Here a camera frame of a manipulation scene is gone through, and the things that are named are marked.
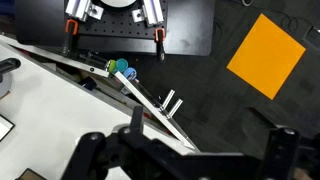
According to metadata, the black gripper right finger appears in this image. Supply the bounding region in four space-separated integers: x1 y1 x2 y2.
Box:
259 126 300 180

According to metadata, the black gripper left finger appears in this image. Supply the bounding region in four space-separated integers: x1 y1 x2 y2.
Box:
61 105 188 180

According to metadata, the silver metal cylinder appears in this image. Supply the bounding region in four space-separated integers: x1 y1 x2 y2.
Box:
161 88 176 111
167 98 185 119

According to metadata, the blue bottle cap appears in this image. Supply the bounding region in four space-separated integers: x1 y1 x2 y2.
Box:
123 67 138 81

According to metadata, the green bottle cap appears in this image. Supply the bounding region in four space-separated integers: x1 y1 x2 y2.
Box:
107 59 118 73

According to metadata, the orange square floor sheet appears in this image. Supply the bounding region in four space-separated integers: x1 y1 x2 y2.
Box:
226 13 307 101

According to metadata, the teal bottle cap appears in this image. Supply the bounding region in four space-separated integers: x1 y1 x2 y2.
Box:
114 58 130 73

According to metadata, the white illustrated book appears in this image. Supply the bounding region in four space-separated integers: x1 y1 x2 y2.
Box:
0 114 16 142

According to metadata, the black power brick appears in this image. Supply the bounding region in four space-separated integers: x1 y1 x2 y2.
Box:
302 25 320 52

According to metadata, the aluminium extrusion bar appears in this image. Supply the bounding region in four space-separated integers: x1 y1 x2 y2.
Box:
64 0 105 23
131 0 165 28

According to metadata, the orange-handled black clamp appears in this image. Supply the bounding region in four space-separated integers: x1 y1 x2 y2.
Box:
153 27 167 63
61 18 80 56

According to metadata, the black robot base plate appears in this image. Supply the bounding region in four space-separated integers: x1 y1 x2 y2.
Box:
14 0 216 57

